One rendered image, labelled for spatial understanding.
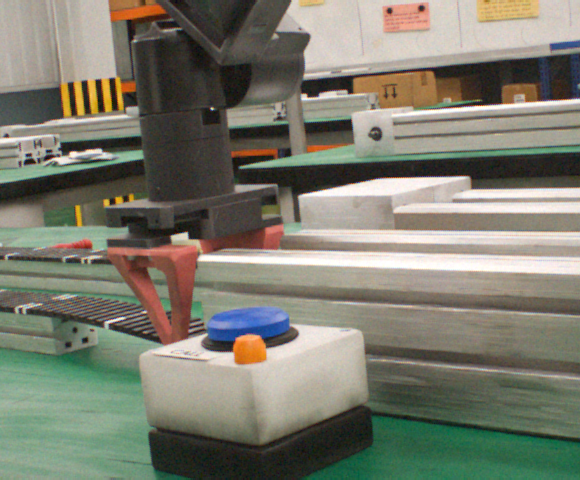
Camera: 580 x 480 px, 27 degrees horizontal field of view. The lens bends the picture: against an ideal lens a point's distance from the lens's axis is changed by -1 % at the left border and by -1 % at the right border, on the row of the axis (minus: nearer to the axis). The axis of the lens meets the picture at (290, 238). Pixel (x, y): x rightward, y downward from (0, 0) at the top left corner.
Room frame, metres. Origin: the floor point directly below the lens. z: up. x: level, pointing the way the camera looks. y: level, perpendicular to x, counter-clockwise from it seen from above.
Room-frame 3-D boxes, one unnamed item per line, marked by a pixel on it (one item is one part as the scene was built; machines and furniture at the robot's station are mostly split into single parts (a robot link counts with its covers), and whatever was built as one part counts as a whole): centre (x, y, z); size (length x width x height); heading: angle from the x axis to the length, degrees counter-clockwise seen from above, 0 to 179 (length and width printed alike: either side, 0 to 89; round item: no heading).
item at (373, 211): (0.93, -0.07, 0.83); 0.12 x 0.09 x 0.10; 137
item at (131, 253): (0.79, 0.07, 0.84); 0.07 x 0.07 x 0.09; 46
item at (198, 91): (0.81, 0.06, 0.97); 0.07 x 0.06 x 0.07; 141
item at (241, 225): (0.81, 0.05, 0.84); 0.07 x 0.07 x 0.09; 46
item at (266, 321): (0.59, 0.02, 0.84); 0.04 x 0.04 x 0.02
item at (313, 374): (0.59, 0.02, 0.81); 0.10 x 0.08 x 0.06; 137
